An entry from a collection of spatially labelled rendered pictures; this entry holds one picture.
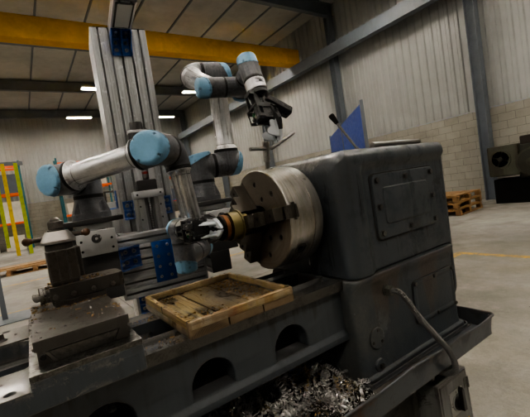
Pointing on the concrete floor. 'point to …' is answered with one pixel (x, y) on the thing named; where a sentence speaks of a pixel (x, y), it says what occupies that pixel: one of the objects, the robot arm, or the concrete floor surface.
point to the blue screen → (355, 122)
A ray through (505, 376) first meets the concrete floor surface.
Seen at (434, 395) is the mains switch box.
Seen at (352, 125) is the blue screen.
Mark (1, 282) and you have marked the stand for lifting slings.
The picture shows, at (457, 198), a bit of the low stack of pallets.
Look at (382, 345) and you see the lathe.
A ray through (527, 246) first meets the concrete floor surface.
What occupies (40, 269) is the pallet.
